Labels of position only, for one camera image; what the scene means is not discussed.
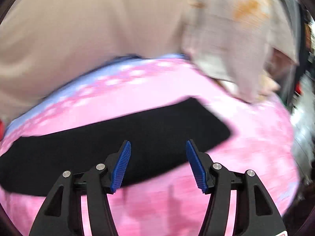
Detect black pants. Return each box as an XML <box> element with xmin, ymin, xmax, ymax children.
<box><xmin>1</xmin><ymin>98</ymin><xmax>231</xmax><ymax>197</ymax></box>

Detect pink rose bed sheet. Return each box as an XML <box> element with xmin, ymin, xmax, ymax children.
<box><xmin>1</xmin><ymin>56</ymin><xmax>299</xmax><ymax>235</ymax></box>

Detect cartoon cat face pillow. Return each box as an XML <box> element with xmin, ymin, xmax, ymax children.
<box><xmin>0</xmin><ymin>120</ymin><xmax>5</xmax><ymax>141</ymax></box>

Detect beige quilt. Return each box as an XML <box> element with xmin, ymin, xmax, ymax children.
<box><xmin>1</xmin><ymin>0</ymin><xmax>187</xmax><ymax>124</ymax></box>

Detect floral pale pink blanket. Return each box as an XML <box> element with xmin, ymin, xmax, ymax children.
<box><xmin>183</xmin><ymin>0</ymin><xmax>298</xmax><ymax>103</ymax></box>

